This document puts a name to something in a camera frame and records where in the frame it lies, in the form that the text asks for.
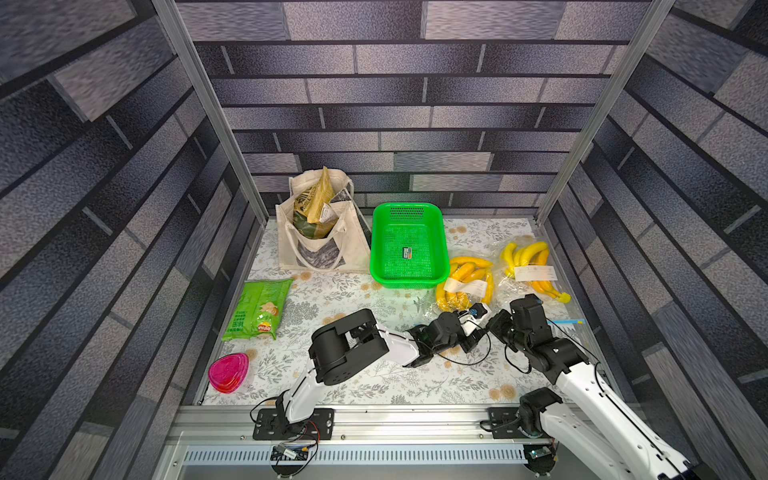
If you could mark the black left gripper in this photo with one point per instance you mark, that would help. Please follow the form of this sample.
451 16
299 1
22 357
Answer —
472 339

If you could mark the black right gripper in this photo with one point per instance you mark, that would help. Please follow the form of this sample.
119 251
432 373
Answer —
504 324

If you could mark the yellow banana bunch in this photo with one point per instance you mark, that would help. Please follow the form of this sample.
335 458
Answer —
462 279
530 264

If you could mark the clear zip-top bag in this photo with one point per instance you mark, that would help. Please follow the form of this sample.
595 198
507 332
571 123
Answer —
465 288
566 315

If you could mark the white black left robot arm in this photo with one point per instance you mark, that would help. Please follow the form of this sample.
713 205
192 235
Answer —
346 347

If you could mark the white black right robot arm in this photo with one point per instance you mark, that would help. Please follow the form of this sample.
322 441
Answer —
579 410

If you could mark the beige canvas tote bag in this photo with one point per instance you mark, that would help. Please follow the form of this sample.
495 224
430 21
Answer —
346 249

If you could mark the green chips bag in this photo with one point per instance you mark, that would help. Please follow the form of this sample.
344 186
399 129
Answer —
259 309

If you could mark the green plastic basket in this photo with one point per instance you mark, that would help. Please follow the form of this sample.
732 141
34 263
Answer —
416 225

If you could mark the right circuit board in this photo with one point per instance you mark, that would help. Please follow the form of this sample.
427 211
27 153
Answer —
540 460

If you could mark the circuit board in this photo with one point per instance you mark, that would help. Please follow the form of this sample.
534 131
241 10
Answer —
287 461
540 460

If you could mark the snack packets in tote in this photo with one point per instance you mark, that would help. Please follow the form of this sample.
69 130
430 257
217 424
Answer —
320 199

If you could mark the left circuit board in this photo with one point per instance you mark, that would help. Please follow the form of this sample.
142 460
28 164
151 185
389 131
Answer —
287 461

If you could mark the pink plastic container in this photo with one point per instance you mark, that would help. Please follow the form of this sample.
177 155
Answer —
228 373

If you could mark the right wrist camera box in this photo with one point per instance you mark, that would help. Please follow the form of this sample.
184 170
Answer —
528 316

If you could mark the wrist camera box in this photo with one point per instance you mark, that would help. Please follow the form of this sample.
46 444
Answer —
528 316
479 311

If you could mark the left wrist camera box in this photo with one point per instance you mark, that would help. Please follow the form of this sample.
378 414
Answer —
479 311

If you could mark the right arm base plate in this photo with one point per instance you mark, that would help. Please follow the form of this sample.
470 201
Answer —
509 422

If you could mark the aluminium front rail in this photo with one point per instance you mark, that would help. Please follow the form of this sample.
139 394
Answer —
367 442

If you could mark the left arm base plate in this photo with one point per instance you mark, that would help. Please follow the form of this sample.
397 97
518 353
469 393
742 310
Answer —
270 426

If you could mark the aluminium frame post right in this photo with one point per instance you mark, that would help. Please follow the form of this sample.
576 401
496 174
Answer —
647 30

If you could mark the aluminium frame post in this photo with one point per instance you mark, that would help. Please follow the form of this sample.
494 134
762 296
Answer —
647 30
181 41

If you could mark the aluminium frame post left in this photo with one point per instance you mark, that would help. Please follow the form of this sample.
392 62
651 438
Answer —
181 41

